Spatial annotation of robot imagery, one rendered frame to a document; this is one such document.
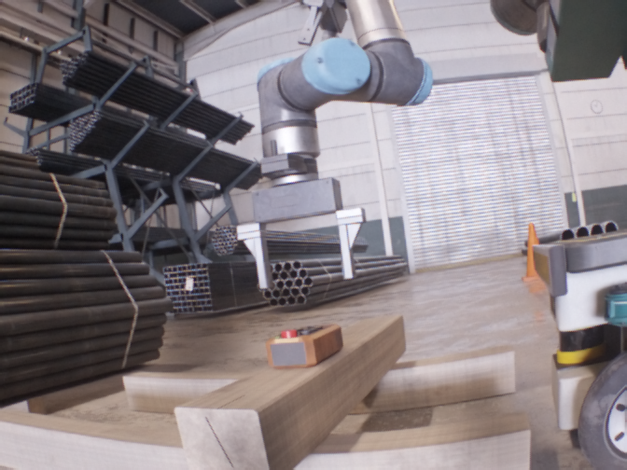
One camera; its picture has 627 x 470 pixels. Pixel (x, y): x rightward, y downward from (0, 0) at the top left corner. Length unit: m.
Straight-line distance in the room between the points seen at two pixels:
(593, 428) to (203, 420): 0.45
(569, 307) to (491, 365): 0.53
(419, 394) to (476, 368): 0.14
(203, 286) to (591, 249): 5.76
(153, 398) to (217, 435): 0.95
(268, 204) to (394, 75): 0.28
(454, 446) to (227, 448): 0.27
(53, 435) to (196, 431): 0.43
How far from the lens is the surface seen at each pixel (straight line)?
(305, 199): 0.94
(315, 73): 0.86
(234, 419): 0.61
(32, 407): 1.52
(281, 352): 0.85
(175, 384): 1.51
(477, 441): 0.71
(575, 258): 0.57
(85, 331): 2.01
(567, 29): 0.96
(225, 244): 5.85
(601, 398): 0.68
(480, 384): 1.30
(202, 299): 6.10
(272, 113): 0.96
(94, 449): 0.94
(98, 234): 2.43
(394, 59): 0.95
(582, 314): 0.79
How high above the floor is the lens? 0.33
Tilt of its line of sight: 4 degrees up
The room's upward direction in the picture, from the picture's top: 7 degrees counter-clockwise
